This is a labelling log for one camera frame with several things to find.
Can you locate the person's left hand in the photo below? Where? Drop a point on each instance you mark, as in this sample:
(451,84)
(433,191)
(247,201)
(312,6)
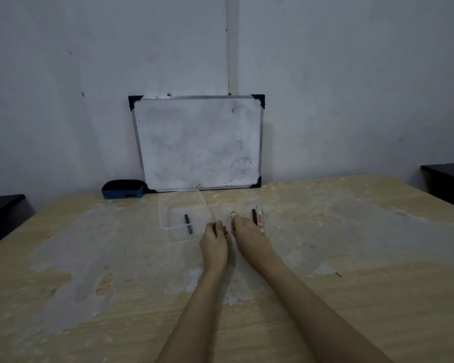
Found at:
(214,245)

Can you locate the blue whiteboard eraser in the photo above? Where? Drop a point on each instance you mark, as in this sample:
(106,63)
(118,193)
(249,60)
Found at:
(123,189)

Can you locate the person's right forearm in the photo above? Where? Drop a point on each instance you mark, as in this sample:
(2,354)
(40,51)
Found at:
(317,317)

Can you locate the person's left fingers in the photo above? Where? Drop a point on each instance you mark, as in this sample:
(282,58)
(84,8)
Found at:
(218,227)

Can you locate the clear plastic tray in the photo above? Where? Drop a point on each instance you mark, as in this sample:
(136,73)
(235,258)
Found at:
(185,215)

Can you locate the white red-label marker pen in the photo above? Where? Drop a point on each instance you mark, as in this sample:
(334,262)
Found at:
(260,220)

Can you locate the black marker pen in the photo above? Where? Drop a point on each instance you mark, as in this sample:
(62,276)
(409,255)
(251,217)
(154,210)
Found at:
(254,216)

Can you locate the person's right hand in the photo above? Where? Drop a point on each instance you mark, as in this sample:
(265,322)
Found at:
(251,238)

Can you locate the person's right fingers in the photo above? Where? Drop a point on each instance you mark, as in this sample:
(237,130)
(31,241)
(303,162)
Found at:
(239,224)

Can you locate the person's left forearm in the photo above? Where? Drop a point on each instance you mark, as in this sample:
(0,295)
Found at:
(192,317)

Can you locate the small framed whiteboard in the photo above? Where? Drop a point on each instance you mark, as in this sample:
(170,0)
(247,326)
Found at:
(198,141)

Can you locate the black marker cap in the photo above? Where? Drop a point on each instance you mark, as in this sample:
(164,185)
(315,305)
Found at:
(188,224)

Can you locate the dark side table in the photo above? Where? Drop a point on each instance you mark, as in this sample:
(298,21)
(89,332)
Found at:
(447,183)
(2,217)

